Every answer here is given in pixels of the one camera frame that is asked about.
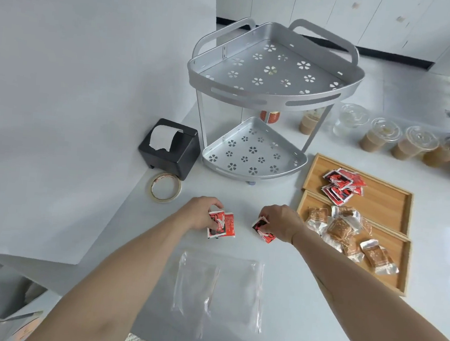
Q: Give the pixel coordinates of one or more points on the person's right hand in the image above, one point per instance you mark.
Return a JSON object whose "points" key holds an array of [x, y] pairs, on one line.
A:
{"points": [[287, 223]]}

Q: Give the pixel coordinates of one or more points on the person's right fingers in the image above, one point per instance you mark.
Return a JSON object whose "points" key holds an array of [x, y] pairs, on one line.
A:
{"points": [[269, 213]]}

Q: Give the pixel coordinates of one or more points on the silver two-tier corner shelf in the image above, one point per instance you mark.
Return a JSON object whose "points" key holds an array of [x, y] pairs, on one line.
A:
{"points": [[274, 72]]}

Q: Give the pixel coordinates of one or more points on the person's left forearm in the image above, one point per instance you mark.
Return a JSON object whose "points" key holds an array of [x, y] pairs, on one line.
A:
{"points": [[121, 281]]}

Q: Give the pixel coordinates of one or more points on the pile of red packets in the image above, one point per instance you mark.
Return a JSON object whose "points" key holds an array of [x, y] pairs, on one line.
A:
{"points": [[341, 184]]}

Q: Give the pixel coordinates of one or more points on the person's left fingers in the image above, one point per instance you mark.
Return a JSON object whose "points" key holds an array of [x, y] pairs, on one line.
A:
{"points": [[213, 204]]}

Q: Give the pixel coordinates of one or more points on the clear tape roll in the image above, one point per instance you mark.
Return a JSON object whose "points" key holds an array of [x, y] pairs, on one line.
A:
{"points": [[151, 187]]}

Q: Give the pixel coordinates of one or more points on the white cabinets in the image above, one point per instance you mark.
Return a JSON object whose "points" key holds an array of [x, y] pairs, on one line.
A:
{"points": [[379, 21]]}

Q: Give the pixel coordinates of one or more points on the person's right forearm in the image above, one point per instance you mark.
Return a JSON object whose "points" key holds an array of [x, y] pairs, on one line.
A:
{"points": [[362, 306]]}

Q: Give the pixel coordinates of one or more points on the clear plastic bag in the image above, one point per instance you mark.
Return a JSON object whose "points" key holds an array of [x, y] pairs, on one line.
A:
{"points": [[193, 287], [238, 291]]}

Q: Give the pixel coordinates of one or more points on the red snack packet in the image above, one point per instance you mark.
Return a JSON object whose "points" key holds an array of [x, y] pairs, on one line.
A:
{"points": [[263, 231], [216, 228], [229, 225]]}

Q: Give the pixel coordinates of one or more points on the black box holder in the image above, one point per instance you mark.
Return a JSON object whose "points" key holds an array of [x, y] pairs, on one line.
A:
{"points": [[178, 160]]}

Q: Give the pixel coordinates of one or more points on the red can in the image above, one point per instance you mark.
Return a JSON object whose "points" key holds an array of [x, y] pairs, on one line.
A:
{"points": [[273, 117]]}

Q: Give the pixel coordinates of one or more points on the person's left hand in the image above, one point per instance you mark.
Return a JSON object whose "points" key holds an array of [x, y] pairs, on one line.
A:
{"points": [[197, 213]]}

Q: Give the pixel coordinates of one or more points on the clear cup with water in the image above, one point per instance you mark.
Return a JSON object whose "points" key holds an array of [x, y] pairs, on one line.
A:
{"points": [[349, 120]]}

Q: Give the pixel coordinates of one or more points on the pile of brown biscuit packets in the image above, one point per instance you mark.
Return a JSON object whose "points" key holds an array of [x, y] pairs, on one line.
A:
{"points": [[341, 229]]}

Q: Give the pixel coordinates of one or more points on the lidded milk tea cup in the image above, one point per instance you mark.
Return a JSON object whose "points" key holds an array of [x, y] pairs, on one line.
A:
{"points": [[446, 152], [412, 143], [377, 136], [307, 122]]}

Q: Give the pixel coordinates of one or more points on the wooden tray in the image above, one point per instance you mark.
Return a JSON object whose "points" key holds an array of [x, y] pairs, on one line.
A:
{"points": [[387, 198], [398, 250]]}

